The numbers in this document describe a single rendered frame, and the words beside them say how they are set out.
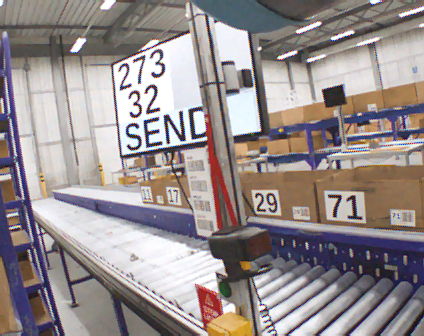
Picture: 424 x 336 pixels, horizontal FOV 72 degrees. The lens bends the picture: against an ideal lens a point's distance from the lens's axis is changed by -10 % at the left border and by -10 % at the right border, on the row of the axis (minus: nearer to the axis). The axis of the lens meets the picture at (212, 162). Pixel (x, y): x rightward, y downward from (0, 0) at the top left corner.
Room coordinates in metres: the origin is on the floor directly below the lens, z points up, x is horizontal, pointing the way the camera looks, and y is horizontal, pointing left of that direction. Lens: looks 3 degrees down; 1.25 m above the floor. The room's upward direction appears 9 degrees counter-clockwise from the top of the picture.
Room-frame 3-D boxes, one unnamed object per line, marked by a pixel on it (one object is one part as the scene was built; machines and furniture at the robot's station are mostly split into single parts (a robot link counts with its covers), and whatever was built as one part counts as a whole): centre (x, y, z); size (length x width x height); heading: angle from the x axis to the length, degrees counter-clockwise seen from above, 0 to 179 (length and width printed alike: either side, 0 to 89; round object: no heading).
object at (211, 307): (0.70, 0.04, 0.85); 0.16 x 0.01 x 0.13; 37
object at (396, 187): (1.11, -0.60, 0.97); 0.39 x 0.29 x 0.17; 37
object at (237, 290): (0.64, 0.01, 0.95); 0.07 x 0.03 x 0.07; 37
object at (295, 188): (1.43, -0.36, 0.96); 0.39 x 0.29 x 0.17; 36
